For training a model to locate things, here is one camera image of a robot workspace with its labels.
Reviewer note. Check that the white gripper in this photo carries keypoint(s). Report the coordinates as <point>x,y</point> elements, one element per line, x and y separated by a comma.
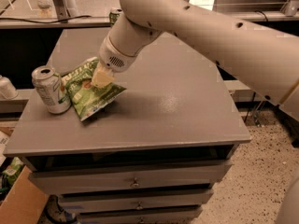
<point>112,58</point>

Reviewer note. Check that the green jalapeno chip bag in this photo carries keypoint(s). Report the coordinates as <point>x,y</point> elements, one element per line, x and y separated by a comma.
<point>85,98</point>

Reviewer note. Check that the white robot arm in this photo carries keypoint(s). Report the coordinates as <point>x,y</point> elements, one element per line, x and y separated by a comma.
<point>264,59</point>

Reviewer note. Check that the white 7up can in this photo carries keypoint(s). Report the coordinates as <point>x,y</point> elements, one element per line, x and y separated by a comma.
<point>49,86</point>

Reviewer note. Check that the green soda can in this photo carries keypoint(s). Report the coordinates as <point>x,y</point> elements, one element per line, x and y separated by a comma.
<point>114,14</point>

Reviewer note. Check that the grey drawer cabinet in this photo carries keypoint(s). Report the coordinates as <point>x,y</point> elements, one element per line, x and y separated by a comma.
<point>175,108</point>

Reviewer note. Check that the white bottle at left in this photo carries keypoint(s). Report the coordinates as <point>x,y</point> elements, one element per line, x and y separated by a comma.
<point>7,90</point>

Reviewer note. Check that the top grey drawer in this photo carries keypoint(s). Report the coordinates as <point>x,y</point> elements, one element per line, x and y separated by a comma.
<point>131,177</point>

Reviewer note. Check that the grey drawer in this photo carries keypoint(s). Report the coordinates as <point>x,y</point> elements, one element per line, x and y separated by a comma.
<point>146,216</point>
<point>131,177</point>
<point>136,201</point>

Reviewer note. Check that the middle grey drawer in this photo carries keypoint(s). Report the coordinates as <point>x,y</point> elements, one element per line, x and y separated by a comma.
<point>136,201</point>

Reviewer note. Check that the green package in box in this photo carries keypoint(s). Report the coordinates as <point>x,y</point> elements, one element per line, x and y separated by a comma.
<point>13,171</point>

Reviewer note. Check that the cardboard box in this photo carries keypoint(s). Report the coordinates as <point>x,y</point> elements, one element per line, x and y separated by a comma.
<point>24,203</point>

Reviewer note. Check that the bottom grey drawer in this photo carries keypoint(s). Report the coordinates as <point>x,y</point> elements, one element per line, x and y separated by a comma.
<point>146,216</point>

